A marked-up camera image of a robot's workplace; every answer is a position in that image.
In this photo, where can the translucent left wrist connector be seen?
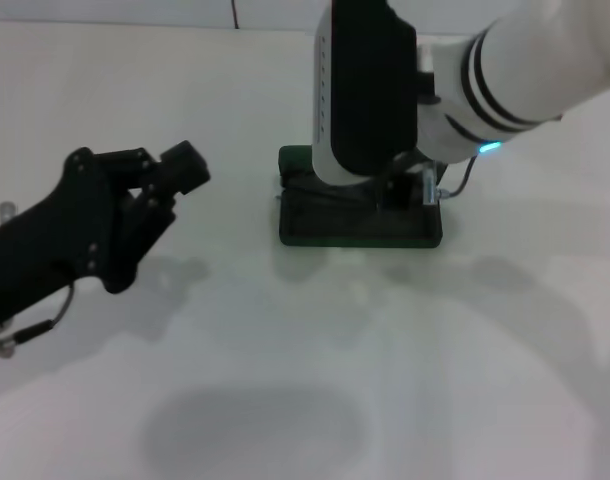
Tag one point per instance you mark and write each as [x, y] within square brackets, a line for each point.
[7, 210]

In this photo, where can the green glasses case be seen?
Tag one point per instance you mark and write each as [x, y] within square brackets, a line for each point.
[360, 240]

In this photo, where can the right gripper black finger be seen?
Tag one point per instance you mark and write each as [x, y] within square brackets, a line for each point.
[403, 190]

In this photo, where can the translucent right wrist connector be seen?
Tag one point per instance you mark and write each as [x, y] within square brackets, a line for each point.
[429, 187]

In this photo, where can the translucent wrist connector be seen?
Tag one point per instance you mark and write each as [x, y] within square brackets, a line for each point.
[429, 187]
[7, 210]

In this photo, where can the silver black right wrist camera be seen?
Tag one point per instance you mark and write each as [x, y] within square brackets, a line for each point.
[375, 100]

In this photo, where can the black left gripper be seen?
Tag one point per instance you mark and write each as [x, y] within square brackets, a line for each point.
[60, 235]

